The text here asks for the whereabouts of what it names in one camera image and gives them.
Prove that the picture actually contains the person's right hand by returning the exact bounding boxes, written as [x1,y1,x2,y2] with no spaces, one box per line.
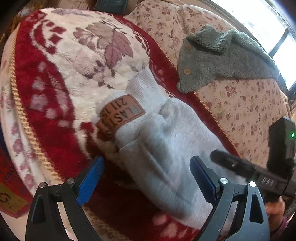
[265,197,285,232]

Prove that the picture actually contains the light grey sweatpants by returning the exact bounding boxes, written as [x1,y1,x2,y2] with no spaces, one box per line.
[91,68,246,232]

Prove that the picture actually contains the red floral plush blanket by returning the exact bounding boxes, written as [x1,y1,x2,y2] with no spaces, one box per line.
[9,8,236,240]

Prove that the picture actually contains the window with dark frame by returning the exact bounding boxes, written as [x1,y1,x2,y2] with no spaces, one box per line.
[204,1,295,94]

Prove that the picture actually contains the small-flower pink bedsheet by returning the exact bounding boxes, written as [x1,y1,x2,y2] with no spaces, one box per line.
[125,1,290,167]

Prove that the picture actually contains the grey-green fleece garment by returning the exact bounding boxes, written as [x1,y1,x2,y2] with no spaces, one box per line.
[177,25,280,93]

